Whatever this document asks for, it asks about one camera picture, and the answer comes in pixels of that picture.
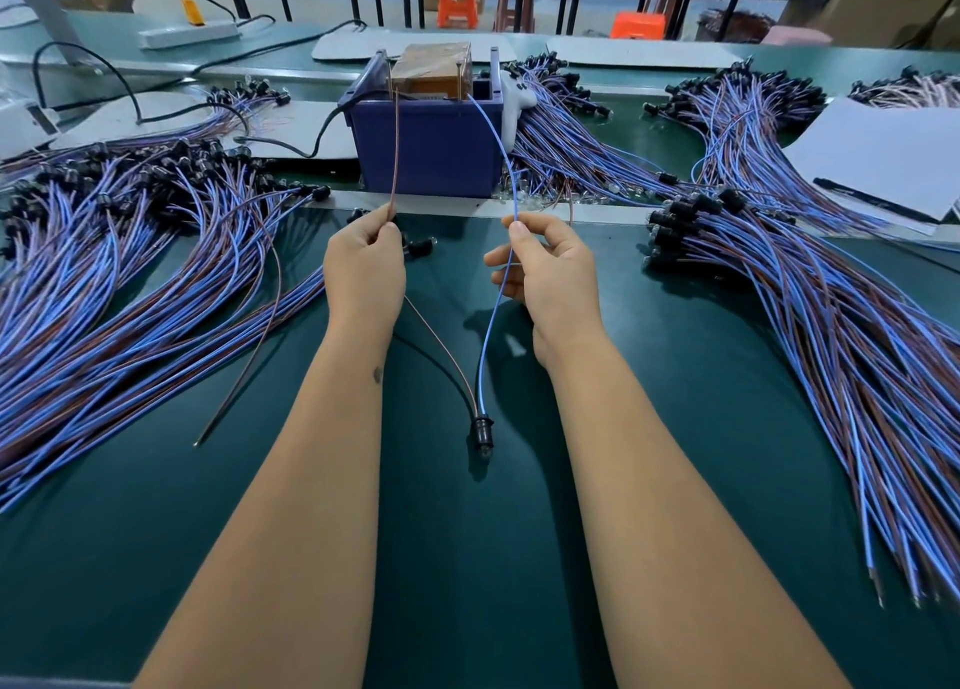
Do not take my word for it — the person's right hand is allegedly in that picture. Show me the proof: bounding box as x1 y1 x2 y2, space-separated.
483 211 606 375

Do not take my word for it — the person's left hand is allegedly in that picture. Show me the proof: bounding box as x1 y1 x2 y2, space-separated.
324 204 408 345

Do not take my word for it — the blue plastic tester box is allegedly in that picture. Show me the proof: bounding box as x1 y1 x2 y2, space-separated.
348 48 512 198

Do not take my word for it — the blue brown plug cable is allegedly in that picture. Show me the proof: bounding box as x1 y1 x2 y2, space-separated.
387 88 527 465

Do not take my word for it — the pile of wired lamps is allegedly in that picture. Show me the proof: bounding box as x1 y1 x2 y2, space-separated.
0 138 440 515
645 186 960 611

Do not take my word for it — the person's right forearm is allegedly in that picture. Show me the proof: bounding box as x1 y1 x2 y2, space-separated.
540 348 852 689

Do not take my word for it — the person's left forearm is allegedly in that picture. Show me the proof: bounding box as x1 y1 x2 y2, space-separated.
135 328 395 689

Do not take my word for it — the white power strip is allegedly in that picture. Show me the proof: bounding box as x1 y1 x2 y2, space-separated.
139 21 242 50

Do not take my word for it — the white flat mat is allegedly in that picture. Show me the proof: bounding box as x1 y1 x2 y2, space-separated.
547 36 744 71
60 93 362 158
312 30 545 65

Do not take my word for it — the brown cardboard block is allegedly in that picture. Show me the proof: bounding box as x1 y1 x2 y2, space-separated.
391 43 474 101

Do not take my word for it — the black pen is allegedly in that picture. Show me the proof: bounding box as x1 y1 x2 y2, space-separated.
813 178 944 225

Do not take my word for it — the pink plastic stool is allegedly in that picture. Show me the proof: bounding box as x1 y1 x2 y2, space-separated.
765 25 834 47

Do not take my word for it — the white paper sheet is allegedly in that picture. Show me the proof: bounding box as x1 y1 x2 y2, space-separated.
784 96 960 222

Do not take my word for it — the white plastic device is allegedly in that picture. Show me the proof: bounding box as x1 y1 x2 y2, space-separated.
0 93 62 161

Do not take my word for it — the loose grey wire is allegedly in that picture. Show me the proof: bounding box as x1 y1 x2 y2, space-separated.
195 246 285 446

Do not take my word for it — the black power cable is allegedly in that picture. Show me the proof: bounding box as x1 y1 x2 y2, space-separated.
33 18 369 125

